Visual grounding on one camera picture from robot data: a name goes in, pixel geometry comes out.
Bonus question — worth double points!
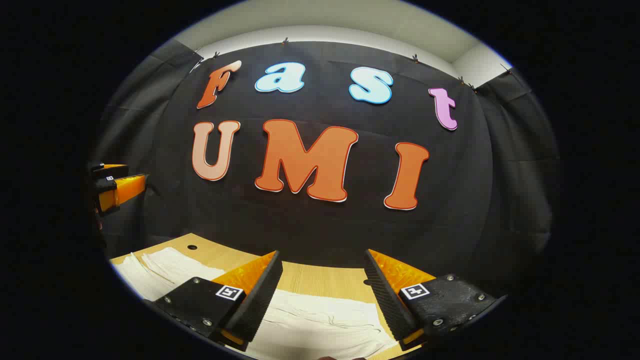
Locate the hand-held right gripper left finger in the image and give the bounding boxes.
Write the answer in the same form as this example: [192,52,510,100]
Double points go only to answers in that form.
[152,250,284,352]

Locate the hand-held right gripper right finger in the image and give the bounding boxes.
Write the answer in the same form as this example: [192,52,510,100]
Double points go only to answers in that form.
[363,248,508,352]

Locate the white jeans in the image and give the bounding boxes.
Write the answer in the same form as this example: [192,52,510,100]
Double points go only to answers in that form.
[111,246,398,360]

